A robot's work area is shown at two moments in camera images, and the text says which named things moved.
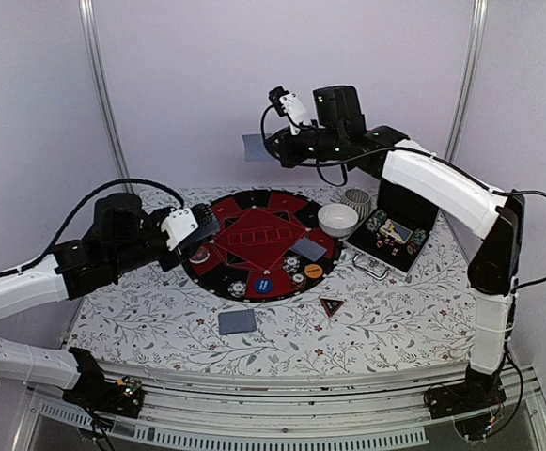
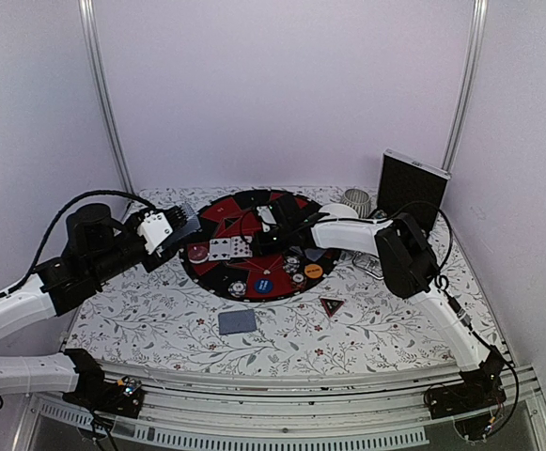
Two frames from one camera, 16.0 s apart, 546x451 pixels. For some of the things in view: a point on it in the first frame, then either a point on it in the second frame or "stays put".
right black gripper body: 323,147 -> 279,244
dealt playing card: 237,321 stays put
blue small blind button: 263,286 stays put
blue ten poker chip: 237,288 stays put
